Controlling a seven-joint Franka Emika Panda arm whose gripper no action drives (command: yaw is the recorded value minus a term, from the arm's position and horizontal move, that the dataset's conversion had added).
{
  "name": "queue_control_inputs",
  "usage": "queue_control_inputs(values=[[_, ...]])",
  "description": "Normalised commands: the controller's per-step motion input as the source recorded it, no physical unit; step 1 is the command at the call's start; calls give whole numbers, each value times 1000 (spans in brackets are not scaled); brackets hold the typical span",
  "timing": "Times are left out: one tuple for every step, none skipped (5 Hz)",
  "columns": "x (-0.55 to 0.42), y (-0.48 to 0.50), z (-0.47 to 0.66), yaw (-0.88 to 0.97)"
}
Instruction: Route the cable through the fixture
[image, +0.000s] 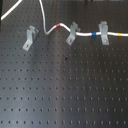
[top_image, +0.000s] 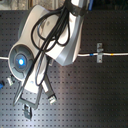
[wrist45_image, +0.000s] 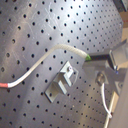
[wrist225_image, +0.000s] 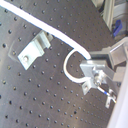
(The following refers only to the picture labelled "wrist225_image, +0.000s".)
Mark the black perforated breadboard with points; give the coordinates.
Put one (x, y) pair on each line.
(42, 96)

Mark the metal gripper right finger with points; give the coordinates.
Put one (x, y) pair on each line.
(115, 54)

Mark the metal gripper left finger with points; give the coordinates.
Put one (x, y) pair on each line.
(101, 78)

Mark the metal cable clip bracket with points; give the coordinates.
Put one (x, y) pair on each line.
(35, 49)

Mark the blue object in background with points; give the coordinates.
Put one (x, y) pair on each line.
(118, 27)

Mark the aluminium frame profile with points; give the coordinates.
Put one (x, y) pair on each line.
(108, 13)

